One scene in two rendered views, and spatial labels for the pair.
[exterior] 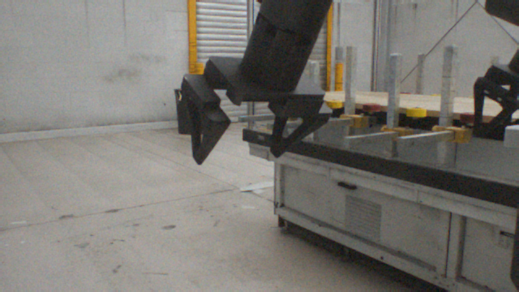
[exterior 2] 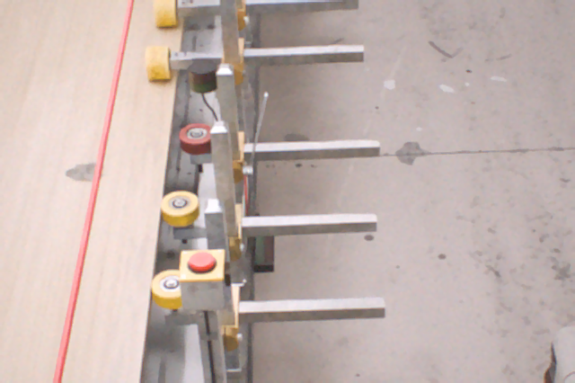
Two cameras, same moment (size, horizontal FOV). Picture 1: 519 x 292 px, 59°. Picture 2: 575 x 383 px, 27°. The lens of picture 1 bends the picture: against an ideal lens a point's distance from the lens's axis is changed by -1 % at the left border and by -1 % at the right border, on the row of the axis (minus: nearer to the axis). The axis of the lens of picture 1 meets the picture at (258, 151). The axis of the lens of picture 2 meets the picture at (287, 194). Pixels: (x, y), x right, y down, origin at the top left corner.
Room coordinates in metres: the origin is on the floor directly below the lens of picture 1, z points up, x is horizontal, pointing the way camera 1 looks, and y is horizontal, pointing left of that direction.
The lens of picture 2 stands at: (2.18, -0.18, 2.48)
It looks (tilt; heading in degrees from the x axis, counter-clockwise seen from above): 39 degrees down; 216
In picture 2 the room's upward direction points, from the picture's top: 3 degrees counter-clockwise
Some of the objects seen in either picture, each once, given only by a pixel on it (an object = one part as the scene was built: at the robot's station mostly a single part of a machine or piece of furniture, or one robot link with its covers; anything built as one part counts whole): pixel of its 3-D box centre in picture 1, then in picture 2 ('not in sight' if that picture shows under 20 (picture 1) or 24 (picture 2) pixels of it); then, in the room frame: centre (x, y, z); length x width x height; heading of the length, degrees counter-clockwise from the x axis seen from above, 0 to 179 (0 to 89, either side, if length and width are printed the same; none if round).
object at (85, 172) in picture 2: not in sight; (85, 167); (0.74, -1.77, 0.91); 0.09 x 0.07 x 0.02; 118
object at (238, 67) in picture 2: not in sight; (233, 62); (0.27, -1.72, 0.95); 0.14 x 0.06 x 0.05; 35
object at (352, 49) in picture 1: (349, 97); not in sight; (2.14, -0.42, 0.94); 0.04 x 0.04 x 0.48; 35
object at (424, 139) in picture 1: (439, 137); not in sight; (1.64, -0.65, 0.83); 0.43 x 0.03 x 0.04; 125
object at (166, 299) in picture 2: not in sight; (173, 302); (0.93, -1.39, 0.85); 0.08 x 0.08 x 0.11
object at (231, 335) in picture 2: not in sight; (226, 318); (0.89, -1.29, 0.82); 0.14 x 0.06 x 0.05; 35
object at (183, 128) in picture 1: (191, 110); not in sight; (7.39, 1.07, 0.36); 0.59 x 0.58 x 0.73; 35
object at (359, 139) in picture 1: (383, 137); not in sight; (1.85, -0.51, 0.80); 0.43 x 0.03 x 0.04; 125
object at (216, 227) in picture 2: not in sight; (223, 299); (0.91, -1.28, 0.90); 0.04 x 0.04 x 0.48; 35
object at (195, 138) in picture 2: not in sight; (199, 151); (0.51, -1.65, 0.85); 0.08 x 0.08 x 0.11
